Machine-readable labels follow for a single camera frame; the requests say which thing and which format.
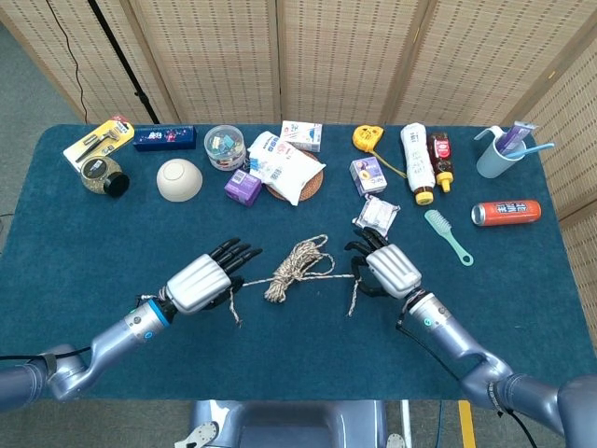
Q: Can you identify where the yellow razor blister pack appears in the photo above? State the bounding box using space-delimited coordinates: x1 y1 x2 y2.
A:
62 116 136 173

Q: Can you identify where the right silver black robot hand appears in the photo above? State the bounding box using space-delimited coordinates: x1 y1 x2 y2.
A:
343 227 423 300

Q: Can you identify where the small purple carton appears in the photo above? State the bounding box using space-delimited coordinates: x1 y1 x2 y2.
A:
224 168 263 207

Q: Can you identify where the white and blue box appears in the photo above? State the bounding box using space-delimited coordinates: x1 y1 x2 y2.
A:
280 119 323 153

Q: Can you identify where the black stand pole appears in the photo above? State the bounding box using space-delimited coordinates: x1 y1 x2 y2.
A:
87 0 161 125

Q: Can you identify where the brown woven round coaster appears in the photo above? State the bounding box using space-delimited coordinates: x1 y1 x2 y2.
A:
265 162 326 203

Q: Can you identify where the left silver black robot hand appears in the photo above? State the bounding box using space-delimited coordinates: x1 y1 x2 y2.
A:
165 237 264 316

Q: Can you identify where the white crinkled snack packet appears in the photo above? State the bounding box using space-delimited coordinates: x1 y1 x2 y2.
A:
352 194 401 238

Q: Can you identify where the yellow tape measure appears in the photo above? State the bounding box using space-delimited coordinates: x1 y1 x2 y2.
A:
352 124 408 180

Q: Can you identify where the white plastic pouch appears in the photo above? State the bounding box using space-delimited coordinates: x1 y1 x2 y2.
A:
246 131 326 206

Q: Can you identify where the white bottle yellow cap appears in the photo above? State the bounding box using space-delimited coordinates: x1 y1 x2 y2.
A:
399 121 437 205

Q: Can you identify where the blue toothbrush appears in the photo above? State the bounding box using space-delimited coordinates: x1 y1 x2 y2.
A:
506 142 556 160

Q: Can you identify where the grey robot torso base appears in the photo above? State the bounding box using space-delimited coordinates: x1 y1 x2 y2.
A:
174 399 407 448

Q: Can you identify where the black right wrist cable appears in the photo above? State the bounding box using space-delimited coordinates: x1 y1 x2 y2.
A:
396 312 537 448

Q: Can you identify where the white purple drink carton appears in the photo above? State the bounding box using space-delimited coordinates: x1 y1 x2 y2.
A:
349 157 389 197

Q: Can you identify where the thin black hanging cable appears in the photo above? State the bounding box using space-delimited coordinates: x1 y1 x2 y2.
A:
45 0 89 125

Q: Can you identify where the glass jar black lid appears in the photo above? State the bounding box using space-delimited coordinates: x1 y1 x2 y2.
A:
79 156 131 199

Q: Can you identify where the mint green brush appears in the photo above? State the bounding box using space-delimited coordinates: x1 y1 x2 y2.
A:
423 209 475 267

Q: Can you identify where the cream upturned bowl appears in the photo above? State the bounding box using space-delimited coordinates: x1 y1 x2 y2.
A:
156 158 204 203

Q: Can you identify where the orange drink can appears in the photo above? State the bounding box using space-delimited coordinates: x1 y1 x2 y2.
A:
470 199 543 228

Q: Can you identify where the light blue handled cup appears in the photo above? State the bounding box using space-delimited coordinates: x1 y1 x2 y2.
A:
474 124 528 179

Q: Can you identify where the blue carpet table mat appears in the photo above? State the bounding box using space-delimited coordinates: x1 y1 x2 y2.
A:
0 123 587 402

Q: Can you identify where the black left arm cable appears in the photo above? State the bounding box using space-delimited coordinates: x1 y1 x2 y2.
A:
0 347 92 364

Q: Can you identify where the brown squeeze bottle yellow cap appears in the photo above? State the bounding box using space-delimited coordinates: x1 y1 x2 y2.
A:
426 132 455 194

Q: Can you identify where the purple toothpaste tube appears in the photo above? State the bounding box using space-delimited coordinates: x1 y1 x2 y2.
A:
499 120 540 153

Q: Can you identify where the clear round clip tub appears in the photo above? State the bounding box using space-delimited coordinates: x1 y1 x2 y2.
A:
203 124 248 172

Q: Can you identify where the dark blue long box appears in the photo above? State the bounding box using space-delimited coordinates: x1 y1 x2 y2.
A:
132 124 198 152

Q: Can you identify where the beige braided rope bundle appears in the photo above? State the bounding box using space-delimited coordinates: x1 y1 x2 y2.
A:
227 233 363 328

